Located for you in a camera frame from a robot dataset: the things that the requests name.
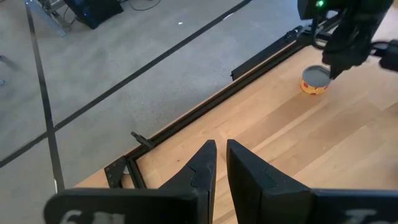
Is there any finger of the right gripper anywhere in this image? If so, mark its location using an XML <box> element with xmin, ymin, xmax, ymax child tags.
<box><xmin>328</xmin><ymin>61</ymin><xmax>345</xmax><ymax>81</ymax></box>

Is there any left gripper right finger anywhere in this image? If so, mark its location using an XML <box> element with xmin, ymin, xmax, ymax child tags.
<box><xmin>226</xmin><ymin>139</ymin><xmax>398</xmax><ymax>224</ymax></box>

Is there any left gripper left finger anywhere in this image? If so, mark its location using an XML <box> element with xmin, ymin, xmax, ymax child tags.
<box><xmin>42</xmin><ymin>139</ymin><xmax>218</xmax><ymax>224</ymax></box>

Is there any yellow can with red dots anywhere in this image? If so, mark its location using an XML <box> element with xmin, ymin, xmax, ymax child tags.
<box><xmin>300</xmin><ymin>64</ymin><xmax>332</xmax><ymax>96</ymax></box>

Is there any long black floor tape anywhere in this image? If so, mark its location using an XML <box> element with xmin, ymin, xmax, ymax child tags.
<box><xmin>0</xmin><ymin>0</ymin><xmax>254</xmax><ymax>169</ymax></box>

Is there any crossing black floor tape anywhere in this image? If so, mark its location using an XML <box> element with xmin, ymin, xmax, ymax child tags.
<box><xmin>24</xmin><ymin>0</ymin><xmax>66</xmax><ymax>192</ymax></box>

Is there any black equipment case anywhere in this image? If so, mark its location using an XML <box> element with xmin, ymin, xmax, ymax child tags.
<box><xmin>63</xmin><ymin>0</ymin><xmax>125</xmax><ymax>30</ymax></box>

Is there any grey metal stand leg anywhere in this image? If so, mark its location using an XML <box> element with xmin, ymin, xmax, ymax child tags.
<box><xmin>24</xmin><ymin>0</ymin><xmax>68</xmax><ymax>38</ymax></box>

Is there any small black frame clamp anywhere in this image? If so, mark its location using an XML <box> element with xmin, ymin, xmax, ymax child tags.
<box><xmin>130</xmin><ymin>131</ymin><xmax>155</xmax><ymax>149</ymax></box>

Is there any black metal table frame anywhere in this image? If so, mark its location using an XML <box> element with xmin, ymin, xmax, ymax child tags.
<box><xmin>103</xmin><ymin>23</ymin><xmax>340</xmax><ymax>190</ymax></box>

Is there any thin black floor cable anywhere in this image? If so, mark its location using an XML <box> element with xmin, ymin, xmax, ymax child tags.
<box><xmin>126</xmin><ymin>0</ymin><xmax>163</xmax><ymax>12</ymax></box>

